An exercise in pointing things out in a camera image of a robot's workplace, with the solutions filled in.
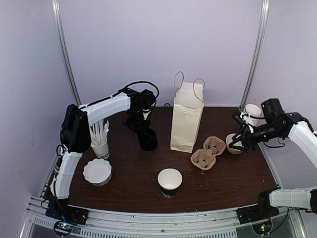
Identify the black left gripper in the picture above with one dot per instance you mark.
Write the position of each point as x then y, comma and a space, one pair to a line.
128, 123

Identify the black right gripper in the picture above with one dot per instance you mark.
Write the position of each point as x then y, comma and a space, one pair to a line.
246, 137

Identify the stack of black cup lids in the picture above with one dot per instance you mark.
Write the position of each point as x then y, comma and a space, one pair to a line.
148, 140

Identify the stack of paper cups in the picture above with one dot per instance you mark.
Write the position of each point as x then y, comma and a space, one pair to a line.
253, 112

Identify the single black paper cup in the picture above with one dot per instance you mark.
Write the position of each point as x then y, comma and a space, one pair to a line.
169, 180

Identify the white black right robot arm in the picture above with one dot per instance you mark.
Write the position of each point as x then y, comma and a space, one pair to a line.
279, 125

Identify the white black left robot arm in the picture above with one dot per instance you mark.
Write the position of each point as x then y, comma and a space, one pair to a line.
75, 139

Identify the white round ceramic bowl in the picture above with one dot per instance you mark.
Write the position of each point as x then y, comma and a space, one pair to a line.
229, 140

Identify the brown pulp cup carrier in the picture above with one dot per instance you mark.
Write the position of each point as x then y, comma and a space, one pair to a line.
205, 158

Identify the bundle of white wrapped straws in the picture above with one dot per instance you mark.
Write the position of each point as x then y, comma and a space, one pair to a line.
98, 133

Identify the paper cup holding straws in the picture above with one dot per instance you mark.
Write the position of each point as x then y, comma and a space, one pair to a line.
101, 151

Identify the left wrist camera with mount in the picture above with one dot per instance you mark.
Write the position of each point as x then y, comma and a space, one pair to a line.
146, 114

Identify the cream paper bag with handles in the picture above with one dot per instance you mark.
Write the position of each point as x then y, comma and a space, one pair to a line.
188, 107

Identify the aluminium front rail base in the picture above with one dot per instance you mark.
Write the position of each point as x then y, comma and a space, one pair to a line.
222, 223

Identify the left aluminium frame post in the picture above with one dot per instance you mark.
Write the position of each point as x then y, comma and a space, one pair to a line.
65, 55

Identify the aluminium frame post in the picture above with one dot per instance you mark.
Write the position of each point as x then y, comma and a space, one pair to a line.
257, 51
65, 55

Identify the right aluminium frame post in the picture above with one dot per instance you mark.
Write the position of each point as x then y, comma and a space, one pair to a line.
257, 51

